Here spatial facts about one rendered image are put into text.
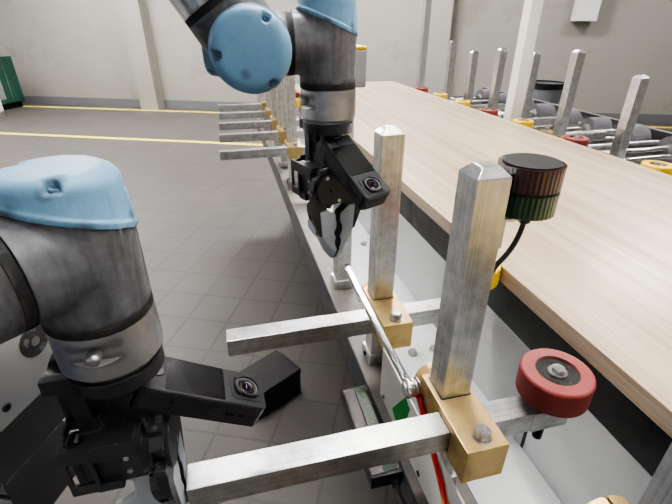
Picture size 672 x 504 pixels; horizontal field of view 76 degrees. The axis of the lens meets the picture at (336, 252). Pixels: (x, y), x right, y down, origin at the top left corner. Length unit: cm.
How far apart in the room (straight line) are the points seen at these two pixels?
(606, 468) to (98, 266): 63
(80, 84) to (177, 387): 850
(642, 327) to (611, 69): 672
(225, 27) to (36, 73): 891
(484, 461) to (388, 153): 40
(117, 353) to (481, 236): 32
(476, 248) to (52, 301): 34
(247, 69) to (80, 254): 22
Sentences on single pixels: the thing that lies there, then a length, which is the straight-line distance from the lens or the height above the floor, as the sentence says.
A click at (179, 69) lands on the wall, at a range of 778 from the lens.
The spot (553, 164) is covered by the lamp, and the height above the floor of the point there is 114.
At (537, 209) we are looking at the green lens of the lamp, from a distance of 43.
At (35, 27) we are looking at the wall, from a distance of 911.
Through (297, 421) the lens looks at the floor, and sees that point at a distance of 165.
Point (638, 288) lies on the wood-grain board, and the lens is 80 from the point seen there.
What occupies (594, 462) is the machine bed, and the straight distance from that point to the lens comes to 73.
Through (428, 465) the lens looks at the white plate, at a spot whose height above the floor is 76.
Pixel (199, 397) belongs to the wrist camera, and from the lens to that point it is 40.
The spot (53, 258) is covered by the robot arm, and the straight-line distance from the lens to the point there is 30.
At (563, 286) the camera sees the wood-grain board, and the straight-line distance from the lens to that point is 75.
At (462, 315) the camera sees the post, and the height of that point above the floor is 99.
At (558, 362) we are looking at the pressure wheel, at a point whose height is 90.
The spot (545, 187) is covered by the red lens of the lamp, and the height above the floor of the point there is 113.
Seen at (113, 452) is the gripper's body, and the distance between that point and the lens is 42.
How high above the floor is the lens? 126
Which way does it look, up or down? 28 degrees down
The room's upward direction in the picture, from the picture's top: straight up
